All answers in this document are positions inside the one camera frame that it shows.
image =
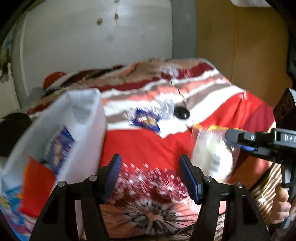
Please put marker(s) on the red striped floral bedspread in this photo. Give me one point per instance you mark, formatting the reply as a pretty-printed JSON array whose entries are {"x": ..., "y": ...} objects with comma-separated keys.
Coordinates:
[{"x": 150, "y": 200}]

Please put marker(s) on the blue cookie packet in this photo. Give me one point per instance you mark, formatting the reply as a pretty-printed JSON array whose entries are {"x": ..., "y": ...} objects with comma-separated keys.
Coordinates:
[
  {"x": 145, "y": 119},
  {"x": 58, "y": 149}
]

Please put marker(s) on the red pillow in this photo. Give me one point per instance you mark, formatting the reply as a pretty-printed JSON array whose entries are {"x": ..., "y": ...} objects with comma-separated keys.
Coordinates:
[{"x": 50, "y": 79}]

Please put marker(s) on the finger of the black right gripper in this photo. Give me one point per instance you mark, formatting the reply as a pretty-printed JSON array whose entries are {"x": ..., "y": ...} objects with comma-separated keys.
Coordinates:
[
  {"x": 258, "y": 152},
  {"x": 248, "y": 138}
]

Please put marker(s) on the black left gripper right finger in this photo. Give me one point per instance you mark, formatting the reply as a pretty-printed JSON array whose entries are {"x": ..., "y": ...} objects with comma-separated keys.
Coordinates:
[{"x": 243, "y": 220}]

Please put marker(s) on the red snack packet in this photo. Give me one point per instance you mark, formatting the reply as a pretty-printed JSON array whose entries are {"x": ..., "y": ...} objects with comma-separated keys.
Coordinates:
[{"x": 37, "y": 185}]

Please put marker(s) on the clear plastic bottle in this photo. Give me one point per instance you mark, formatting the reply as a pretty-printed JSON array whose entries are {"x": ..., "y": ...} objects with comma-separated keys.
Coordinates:
[{"x": 167, "y": 108}]

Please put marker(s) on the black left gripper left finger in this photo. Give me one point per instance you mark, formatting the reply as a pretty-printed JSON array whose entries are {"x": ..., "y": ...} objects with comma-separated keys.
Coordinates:
[{"x": 57, "y": 220}]

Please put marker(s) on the colourful packet in box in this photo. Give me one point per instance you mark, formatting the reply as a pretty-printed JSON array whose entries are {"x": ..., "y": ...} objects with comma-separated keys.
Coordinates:
[{"x": 21, "y": 224}]

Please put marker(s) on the person right hand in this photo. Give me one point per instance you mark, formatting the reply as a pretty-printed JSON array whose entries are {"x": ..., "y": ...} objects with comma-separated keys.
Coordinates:
[{"x": 281, "y": 207}]

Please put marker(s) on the white fabric storage box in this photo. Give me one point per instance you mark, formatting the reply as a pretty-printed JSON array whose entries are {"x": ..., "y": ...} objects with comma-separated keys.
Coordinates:
[{"x": 82, "y": 112}]

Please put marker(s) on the clear bag white rice crackers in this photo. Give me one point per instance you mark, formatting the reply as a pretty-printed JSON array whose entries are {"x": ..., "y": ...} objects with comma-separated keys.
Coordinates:
[{"x": 212, "y": 153}]

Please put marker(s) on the black round device with cable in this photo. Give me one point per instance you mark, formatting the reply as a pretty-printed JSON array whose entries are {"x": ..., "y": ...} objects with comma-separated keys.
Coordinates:
[{"x": 180, "y": 110}]

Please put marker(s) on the white wardrobe door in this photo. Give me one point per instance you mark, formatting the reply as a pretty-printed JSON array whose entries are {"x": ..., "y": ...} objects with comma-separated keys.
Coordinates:
[{"x": 69, "y": 36}]

